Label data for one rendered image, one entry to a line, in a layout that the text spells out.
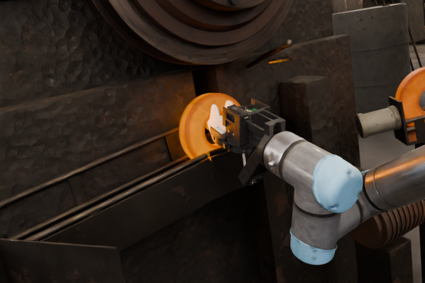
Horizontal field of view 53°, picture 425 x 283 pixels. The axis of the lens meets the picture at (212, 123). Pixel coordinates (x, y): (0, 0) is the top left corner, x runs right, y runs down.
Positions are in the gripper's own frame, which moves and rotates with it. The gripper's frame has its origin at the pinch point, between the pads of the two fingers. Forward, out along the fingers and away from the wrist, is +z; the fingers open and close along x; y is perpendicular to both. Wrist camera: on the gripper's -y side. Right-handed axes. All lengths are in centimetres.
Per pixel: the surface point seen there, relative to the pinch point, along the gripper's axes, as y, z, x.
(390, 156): -96, 61, -171
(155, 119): 1.1, 5.7, 10.3
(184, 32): 19.9, -1.2, 6.5
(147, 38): 19.6, 0.5, 12.9
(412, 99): -0.7, -16.8, -44.7
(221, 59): 13.3, -1.1, -1.6
